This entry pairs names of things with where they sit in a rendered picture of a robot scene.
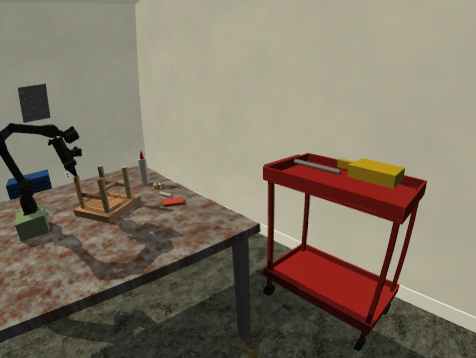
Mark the red flat block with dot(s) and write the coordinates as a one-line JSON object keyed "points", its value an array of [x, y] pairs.
{"points": [[173, 201]]}

